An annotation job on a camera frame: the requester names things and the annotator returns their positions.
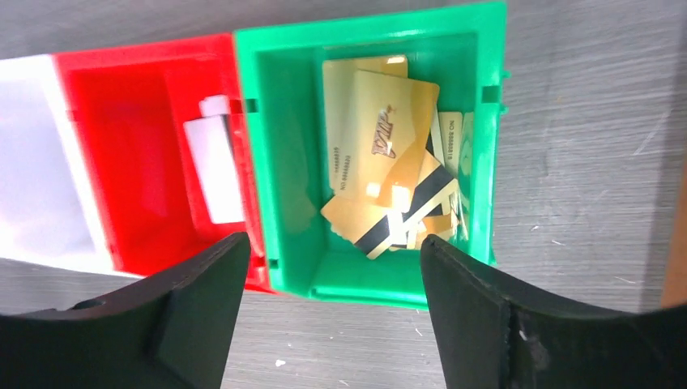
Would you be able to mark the red plastic bin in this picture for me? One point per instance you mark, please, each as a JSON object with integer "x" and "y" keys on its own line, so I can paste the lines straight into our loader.
{"x": 201, "y": 67}

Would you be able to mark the white plastic bin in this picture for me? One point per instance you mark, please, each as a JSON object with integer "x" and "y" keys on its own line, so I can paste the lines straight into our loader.
{"x": 37, "y": 166}

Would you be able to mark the white striped card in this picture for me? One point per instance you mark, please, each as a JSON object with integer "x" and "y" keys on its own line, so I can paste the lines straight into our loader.
{"x": 214, "y": 163}

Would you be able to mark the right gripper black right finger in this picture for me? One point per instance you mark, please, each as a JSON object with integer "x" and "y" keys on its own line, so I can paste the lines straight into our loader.
{"x": 496, "y": 331}

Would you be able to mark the gold VIP card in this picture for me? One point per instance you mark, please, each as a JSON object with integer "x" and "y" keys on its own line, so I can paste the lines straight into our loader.
{"x": 384, "y": 140}

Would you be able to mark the green plastic bin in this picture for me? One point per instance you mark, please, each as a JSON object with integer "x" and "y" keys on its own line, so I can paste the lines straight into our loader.
{"x": 460, "y": 48}

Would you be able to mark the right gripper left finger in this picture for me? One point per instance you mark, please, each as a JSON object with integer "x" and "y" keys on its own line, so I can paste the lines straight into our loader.
{"x": 169, "y": 330}

